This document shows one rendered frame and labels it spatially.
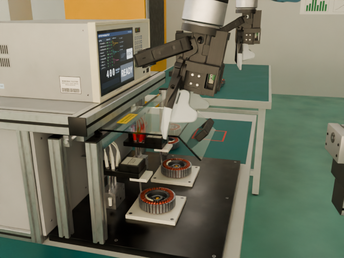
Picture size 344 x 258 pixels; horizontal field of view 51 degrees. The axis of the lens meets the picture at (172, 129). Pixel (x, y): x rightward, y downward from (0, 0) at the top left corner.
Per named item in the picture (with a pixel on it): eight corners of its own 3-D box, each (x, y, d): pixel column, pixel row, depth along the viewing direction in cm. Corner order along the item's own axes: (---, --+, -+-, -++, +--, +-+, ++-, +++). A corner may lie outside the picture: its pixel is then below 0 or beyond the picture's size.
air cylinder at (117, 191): (125, 197, 116) (124, 182, 114) (116, 210, 109) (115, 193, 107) (110, 196, 117) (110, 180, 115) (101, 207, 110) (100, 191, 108)
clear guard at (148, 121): (215, 130, 107) (216, 111, 105) (201, 161, 85) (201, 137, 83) (114, 122, 115) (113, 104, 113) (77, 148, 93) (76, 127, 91)
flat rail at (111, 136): (165, 98, 144) (165, 91, 143) (96, 155, 87) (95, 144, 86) (162, 98, 144) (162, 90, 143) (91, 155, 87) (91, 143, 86)
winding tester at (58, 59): (150, 76, 134) (149, 18, 128) (100, 103, 94) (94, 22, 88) (58, 71, 143) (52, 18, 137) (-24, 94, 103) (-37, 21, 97)
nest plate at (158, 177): (199, 169, 137) (199, 166, 136) (192, 187, 123) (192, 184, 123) (162, 165, 140) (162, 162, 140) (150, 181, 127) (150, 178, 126)
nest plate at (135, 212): (186, 199, 115) (186, 196, 114) (175, 226, 101) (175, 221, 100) (142, 194, 118) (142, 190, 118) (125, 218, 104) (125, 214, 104)
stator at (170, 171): (194, 168, 135) (195, 159, 134) (186, 180, 125) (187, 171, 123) (166, 164, 138) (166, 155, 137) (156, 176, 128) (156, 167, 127)
